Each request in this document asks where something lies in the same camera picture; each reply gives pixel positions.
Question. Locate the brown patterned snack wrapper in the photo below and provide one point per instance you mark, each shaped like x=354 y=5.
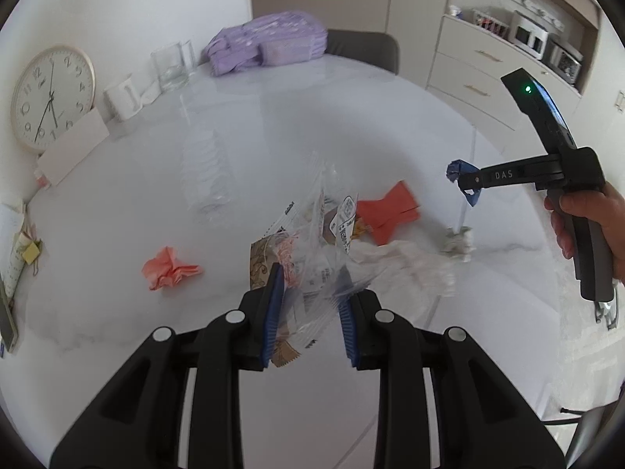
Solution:
x=259 y=259

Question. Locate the white folded card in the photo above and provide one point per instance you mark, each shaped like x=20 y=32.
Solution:
x=73 y=149

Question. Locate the person's right hand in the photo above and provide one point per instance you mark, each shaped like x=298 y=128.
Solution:
x=610 y=220

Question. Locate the small white crumpled paper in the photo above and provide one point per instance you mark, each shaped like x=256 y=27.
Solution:
x=459 y=243

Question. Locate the blue paper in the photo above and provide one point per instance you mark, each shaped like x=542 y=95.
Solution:
x=458 y=167

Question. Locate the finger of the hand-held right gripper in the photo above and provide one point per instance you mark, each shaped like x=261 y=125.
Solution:
x=473 y=198
x=472 y=175

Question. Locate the smartphone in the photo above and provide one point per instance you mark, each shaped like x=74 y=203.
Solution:
x=7 y=320

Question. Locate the beige drawer cabinet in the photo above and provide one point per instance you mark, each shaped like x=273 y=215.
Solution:
x=483 y=73

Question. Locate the grey chair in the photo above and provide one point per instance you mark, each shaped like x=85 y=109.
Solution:
x=361 y=46

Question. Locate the round white wall clock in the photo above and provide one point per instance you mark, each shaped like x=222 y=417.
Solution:
x=49 y=93

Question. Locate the pink crumpled paper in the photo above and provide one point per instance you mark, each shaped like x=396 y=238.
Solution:
x=168 y=268

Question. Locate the yellow binder clip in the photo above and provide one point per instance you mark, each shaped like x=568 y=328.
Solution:
x=31 y=253

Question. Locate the clear plastic bottle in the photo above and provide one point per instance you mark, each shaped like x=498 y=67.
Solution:
x=207 y=171

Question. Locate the white ceramic mug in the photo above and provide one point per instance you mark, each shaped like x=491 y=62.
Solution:
x=122 y=100

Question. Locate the small spice rack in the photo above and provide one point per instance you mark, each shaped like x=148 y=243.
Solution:
x=488 y=22

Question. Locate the purple backpack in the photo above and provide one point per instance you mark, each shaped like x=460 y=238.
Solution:
x=263 y=39

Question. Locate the tall beige cabinet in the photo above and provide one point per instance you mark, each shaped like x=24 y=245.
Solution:
x=390 y=0

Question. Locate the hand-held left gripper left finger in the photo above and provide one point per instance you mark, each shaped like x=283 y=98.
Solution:
x=273 y=312

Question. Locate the orange folded paper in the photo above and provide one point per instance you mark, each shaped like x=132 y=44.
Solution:
x=390 y=210

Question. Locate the silver toaster oven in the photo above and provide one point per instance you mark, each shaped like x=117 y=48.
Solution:
x=566 y=61

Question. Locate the clear plastic bag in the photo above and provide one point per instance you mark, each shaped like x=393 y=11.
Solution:
x=312 y=273

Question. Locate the clear glass mug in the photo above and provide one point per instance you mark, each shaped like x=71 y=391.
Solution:
x=171 y=66

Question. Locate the white crumpled tissue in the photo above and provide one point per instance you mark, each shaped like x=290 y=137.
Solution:
x=410 y=266

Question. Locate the rolled patterned paper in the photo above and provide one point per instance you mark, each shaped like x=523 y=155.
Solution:
x=14 y=264

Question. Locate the white microwave oven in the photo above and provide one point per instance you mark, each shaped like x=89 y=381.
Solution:
x=530 y=34

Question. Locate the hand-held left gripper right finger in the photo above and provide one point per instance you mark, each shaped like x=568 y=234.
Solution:
x=347 y=325

